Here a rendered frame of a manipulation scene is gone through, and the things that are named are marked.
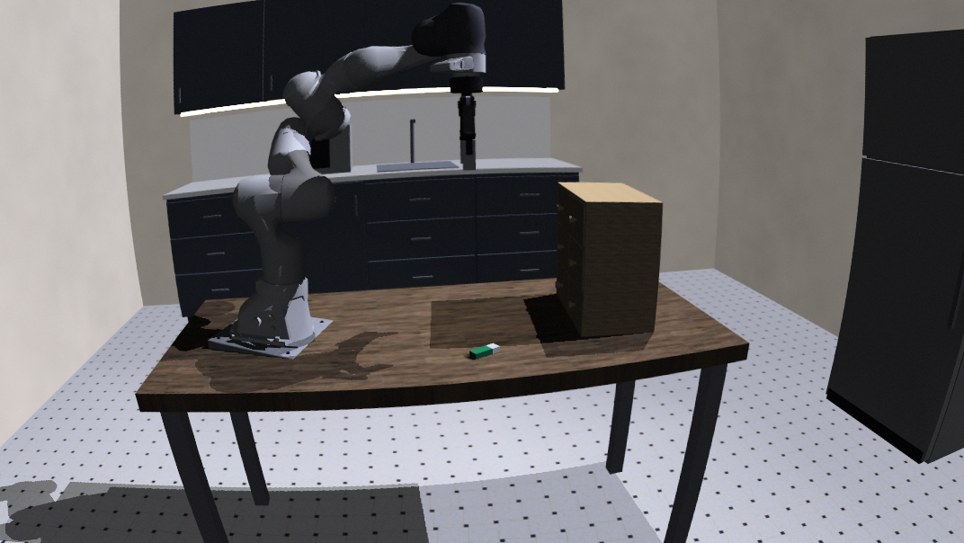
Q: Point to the brown wooden drawer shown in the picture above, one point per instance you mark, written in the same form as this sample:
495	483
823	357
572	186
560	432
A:
563	247
575	304
563	206
576	262
576	219
562	283

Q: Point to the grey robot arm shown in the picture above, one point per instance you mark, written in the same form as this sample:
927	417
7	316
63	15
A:
280	305

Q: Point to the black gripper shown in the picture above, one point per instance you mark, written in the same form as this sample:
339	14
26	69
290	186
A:
467	85

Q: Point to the small dark brown chest of drawers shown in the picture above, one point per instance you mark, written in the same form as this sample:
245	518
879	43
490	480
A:
623	231

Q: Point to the green and white eraser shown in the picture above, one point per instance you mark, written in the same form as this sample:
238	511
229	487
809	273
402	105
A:
484	351

